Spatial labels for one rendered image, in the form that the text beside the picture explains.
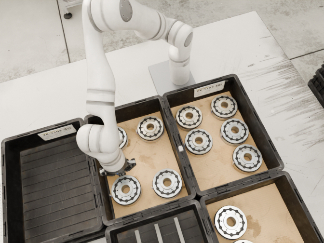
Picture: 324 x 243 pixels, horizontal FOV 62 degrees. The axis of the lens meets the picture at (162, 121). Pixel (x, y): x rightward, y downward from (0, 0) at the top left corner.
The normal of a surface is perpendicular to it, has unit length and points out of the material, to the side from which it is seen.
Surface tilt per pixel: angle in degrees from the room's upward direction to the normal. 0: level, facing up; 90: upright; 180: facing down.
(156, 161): 0
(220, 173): 0
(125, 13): 77
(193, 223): 0
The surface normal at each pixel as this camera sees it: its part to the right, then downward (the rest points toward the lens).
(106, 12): -0.40, 0.45
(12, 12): -0.06, -0.44
